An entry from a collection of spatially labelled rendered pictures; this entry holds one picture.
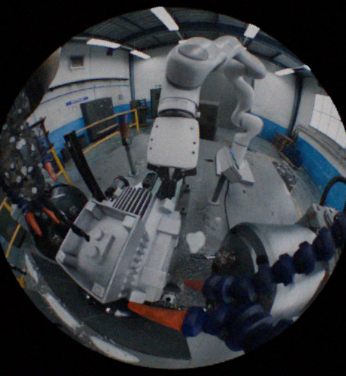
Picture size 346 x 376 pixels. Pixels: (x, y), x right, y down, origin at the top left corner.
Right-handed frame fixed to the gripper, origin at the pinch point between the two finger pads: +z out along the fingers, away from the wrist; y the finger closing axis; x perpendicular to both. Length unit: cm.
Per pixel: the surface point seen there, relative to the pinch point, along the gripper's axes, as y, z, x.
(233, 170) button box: -18.6, -6.0, -15.0
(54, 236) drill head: 24.6, 11.8, 17.6
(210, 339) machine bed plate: -25, 48, 24
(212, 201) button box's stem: -17.8, 13.0, -34.1
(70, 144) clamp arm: 18.6, -9.3, 11.1
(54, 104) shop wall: 482, -211, -104
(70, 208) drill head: 25.1, 7.0, 9.5
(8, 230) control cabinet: 319, 120, 93
